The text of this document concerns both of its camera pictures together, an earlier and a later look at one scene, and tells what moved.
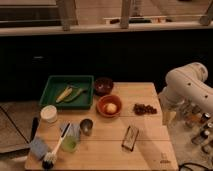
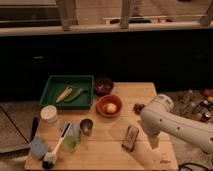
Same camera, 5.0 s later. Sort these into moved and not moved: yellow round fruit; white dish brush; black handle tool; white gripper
Moved: white gripper
Not moved: white dish brush; black handle tool; yellow round fruit
